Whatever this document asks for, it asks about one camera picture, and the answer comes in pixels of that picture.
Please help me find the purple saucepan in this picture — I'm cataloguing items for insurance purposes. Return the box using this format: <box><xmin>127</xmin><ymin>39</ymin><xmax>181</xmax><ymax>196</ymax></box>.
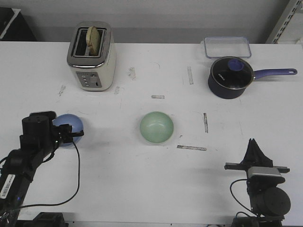
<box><xmin>208</xmin><ymin>56</ymin><xmax>297</xmax><ymax>99</ymax></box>

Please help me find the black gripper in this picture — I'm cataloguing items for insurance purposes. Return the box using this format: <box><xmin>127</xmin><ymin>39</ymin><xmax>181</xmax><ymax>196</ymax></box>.
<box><xmin>224</xmin><ymin>139</ymin><xmax>290</xmax><ymax>174</ymax></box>
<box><xmin>19</xmin><ymin>111</ymin><xmax>84</xmax><ymax>154</ymax></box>

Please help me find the black box on floor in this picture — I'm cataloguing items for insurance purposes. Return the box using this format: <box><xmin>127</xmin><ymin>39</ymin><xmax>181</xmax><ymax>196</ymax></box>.
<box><xmin>0</xmin><ymin>7</ymin><xmax>37</xmax><ymax>42</ymax></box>

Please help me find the cream two-slot toaster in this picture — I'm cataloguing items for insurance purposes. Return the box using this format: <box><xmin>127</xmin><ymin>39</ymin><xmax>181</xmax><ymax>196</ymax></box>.
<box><xmin>67</xmin><ymin>21</ymin><xmax>116</xmax><ymax>92</ymax></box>

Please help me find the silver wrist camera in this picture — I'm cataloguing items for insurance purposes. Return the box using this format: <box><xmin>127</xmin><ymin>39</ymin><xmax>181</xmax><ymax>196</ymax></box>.
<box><xmin>247</xmin><ymin>166</ymin><xmax>281</xmax><ymax>178</ymax></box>

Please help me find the green bowl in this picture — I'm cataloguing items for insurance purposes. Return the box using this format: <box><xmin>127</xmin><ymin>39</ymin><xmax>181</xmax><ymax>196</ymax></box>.
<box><xmin>139</xmin><ymin>111</ymin><xmax>174</xmax><ymax>144</ymax></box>

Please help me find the bread slice in toaster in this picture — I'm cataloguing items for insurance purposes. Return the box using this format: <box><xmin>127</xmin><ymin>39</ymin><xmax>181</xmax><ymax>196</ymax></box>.
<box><xmin>86</xmin><ymin>26</ymin><xmax>101</xmax><ymax>56</ymax></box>

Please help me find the clear plastic food container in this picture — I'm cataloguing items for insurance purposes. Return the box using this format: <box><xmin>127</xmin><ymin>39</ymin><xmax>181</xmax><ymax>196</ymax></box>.
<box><xmin>201</xmin><ymin>36</ymin><xmax>251</xmax><ymax>59</ymax></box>

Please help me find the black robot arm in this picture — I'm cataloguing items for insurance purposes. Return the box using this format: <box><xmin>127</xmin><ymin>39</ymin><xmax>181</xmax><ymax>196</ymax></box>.
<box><xmin>0</xmin><ymin>111</ymin><xmax>84</xmax><ymax>227</ymax></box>
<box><xmin>224</xmin><ymin>139</ymin><xmax>291</xmax><ymax>227</ymax></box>

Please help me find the blue bowl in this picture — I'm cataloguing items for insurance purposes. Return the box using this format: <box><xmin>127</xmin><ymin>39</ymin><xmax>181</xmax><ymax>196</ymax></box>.
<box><xmin>53</xmin><ymin>113</ymin><xmax>84</xmax><ymax>148</ymax></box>

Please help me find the white metal shelf upright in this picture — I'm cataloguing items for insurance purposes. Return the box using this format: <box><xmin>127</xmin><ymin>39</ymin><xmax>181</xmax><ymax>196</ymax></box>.
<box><xmin>265</xmin><ymin>0</ymin><xmax>303</xmax><ymax>44</ymax></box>

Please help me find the glass saucepan lid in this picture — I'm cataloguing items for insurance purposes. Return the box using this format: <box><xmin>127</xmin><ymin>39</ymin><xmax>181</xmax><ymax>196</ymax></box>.
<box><xmin>210</xmin><ymin>56</ymin><xmax>254</xmax><ymax>90</ymax></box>

